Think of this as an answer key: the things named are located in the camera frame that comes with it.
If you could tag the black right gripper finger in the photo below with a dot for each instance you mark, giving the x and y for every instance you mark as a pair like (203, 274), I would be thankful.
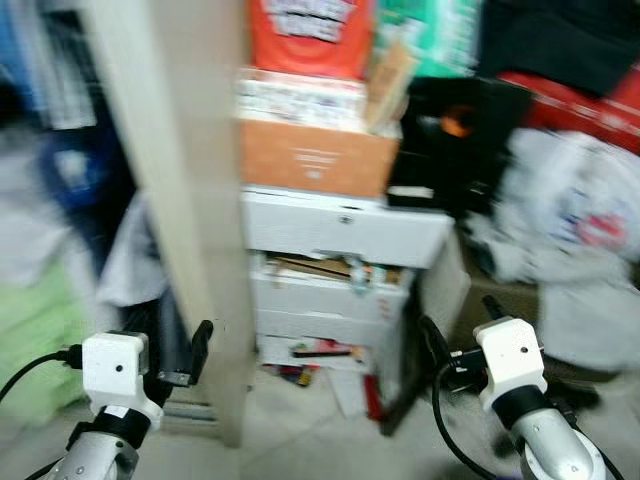
(493, 308)
(432, 340)

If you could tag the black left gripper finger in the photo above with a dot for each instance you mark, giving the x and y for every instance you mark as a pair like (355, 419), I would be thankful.
(202, 345)

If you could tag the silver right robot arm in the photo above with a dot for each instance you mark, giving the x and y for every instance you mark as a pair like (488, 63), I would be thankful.
(550, 445)

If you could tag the grey cloth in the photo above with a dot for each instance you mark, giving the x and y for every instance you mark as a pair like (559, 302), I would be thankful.
(580, 310)

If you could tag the white garment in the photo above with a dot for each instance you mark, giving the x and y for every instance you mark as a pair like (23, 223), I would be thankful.
(130, 265)

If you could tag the white stacked boxes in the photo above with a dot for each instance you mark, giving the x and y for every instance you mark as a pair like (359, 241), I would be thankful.
(320, 305)

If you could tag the light green cloth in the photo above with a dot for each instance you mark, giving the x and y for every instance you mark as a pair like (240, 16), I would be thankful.
(35, 340)

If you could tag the large white box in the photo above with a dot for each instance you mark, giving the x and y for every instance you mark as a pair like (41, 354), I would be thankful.
(340, 230)

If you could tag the white printed plastic bag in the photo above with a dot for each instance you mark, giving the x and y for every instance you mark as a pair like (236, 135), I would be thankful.
(580, 190)

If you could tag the beige wardrobe door panel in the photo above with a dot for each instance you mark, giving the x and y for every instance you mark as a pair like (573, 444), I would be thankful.
(180, 200)

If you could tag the black box with orange dot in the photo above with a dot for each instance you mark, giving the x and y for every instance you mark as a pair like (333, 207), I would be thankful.
(470, 160)

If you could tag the orange cardboard box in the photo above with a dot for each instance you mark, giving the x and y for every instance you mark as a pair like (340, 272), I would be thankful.
(310, 160)

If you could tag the dark blue garment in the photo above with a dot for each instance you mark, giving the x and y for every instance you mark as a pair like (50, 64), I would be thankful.
(75, 170)

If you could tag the flat red box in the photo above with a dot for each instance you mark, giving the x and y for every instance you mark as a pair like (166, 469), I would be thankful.
(590, 110)

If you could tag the brown paper bag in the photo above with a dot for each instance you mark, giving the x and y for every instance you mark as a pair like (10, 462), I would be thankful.
(390, 85)

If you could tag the white printed box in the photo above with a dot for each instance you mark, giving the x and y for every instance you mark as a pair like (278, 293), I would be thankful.
(300, 100)

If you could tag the black cloth bundle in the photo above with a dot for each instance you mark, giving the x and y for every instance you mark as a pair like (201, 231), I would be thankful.
(560, 40)

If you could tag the green white package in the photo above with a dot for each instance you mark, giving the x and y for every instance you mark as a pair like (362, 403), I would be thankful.
(440, 35)

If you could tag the red printed box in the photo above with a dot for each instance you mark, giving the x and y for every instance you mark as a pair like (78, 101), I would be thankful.
(310, 40)

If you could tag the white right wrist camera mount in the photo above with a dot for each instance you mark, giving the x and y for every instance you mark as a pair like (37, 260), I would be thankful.
(510, 360)

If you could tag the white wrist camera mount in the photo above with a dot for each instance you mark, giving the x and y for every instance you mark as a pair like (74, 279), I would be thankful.
(115, 368)
(510, 360)

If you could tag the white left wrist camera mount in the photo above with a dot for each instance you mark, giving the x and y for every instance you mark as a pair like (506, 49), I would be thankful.
(115, 368)

